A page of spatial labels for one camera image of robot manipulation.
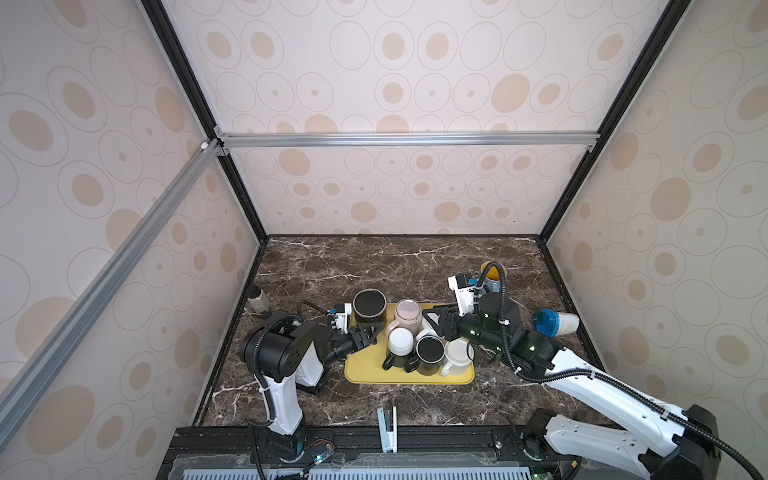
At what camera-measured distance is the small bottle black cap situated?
94 centimetres

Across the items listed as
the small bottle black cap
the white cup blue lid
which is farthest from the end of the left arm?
the white cup blue lid

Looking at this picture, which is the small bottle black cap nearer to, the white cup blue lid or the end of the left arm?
the end of the left arm
